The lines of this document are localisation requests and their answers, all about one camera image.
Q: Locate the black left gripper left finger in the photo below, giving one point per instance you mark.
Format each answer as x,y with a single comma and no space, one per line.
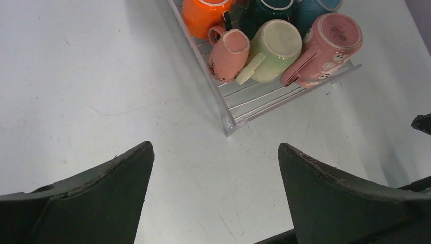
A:
100,205

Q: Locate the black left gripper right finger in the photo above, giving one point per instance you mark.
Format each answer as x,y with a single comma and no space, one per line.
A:
328,205

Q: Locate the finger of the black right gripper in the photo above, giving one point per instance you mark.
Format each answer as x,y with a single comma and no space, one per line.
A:
422,123

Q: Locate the pink patterned mug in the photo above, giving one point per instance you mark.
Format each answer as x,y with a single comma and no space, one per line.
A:
330,42

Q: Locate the light blue mug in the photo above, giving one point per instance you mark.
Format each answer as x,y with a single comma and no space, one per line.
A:
307,11

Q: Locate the light green mug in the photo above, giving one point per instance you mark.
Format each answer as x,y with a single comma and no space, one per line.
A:
275,46

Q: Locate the clear acrylic dish rack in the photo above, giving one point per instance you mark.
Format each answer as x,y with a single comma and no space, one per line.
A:
241,104

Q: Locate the small salmon pink mug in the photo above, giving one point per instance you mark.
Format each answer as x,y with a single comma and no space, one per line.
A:
229,54

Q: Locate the dark teal mug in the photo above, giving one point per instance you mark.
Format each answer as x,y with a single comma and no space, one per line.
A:
258,12

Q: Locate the orange mug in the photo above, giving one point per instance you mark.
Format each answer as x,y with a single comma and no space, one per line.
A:
201,15

